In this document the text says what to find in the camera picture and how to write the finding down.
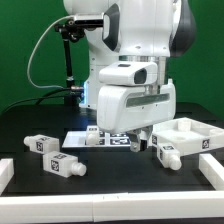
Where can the white square tabletop part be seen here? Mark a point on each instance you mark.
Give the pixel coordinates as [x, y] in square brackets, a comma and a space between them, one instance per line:
[188, 136]

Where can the white front fence rail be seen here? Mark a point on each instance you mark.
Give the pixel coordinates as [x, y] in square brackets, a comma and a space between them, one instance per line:
[111, 207]

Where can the white fence rail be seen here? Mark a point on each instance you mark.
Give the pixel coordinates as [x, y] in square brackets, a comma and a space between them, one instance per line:
[111, 207]
[212, 170]

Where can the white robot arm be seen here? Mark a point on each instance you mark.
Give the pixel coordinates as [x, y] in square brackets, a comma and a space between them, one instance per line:
[129, 43]

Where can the white left fence block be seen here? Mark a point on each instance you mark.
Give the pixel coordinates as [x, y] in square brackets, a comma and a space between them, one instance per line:
[6, 173]

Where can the black camera stand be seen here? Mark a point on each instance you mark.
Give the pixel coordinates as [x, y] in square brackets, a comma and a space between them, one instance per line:
[70, 34]

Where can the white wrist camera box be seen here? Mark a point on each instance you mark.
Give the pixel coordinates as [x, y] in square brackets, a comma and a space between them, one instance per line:
[128, 73]

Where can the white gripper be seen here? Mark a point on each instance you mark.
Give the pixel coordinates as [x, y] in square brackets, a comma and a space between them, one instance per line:
[122, 109]

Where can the white right fence rail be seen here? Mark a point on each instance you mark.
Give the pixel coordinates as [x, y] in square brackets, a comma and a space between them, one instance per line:
[212, 170]

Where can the white plate with tags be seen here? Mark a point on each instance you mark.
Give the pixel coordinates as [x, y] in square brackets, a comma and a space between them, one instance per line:
[77, 139]

